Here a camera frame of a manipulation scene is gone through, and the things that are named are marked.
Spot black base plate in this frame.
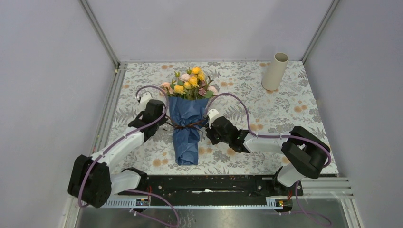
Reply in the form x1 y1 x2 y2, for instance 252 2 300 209
136 175 303 206

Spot purple cable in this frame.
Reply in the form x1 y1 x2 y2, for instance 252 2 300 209
77 85 181 228
206 92 333 228

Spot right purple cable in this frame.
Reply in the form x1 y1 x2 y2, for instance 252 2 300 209
206 92 333 228

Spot left aluminium frame post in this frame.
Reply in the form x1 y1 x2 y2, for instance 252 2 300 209
78 0 120 68

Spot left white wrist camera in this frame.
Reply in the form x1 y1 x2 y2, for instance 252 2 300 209
137 92 153 110

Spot brown ribbon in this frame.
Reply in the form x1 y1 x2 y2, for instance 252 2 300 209
162 115 208 133

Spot artificial flower bunch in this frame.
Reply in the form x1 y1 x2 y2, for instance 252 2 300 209
160 67 218 100

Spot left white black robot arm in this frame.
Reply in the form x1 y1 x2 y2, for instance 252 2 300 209
67 99 167 208

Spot blue wrapping paper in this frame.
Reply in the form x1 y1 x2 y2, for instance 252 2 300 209
169 96 209 166

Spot white slotted cable duct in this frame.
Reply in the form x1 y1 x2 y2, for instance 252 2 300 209
101 196 283 209

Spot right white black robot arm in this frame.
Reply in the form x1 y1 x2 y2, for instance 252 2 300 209
206 116 331 196

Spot beige cylindrical vase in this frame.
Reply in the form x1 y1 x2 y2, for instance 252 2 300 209
261 53 288 91

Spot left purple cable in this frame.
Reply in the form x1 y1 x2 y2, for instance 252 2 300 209
77 85 181 228

